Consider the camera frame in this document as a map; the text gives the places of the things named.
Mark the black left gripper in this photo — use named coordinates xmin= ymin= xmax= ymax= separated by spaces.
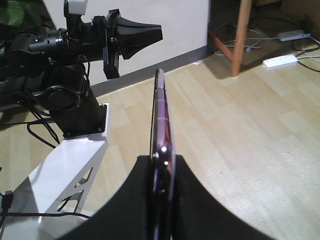
xmin=57 ymin=8 xmax=163 ymax=80

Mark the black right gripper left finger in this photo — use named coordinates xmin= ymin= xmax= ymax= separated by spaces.
xmin=60 ymin=155 xmax=151 ymax=240

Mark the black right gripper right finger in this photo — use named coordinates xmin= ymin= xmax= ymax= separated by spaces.
xmin=171 ymin=155 xmax=272 ymax=240

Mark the black foldable phone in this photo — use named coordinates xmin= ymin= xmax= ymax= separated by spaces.
xmin=149 ymin=68 xmax=176 ymax=240

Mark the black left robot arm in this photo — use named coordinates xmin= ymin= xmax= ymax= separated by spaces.
xmin=0 ymin=6 xmax=163 ymax=138

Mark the potted green plant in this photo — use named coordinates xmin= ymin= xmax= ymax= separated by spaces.
xmin=0 ymin=0 xmax=56 ymax=31

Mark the white power strip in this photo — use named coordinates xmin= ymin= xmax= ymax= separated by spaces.
xmin=262 ymin=54 xmax=298 ymax=69
xmin=278 ymin=29 xmax=311 ymax=42

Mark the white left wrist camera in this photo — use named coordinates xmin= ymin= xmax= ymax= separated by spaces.
xmin=63 ymin=0 xmax=88 ymax=17

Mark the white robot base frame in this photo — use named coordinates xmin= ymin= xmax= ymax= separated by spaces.
xmin=0 ymin=102 xmax=112 ymax=240

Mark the black usb cable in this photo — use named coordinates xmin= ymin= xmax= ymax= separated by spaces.
xmin=0 ymin=191 xmax=91 ymax=226

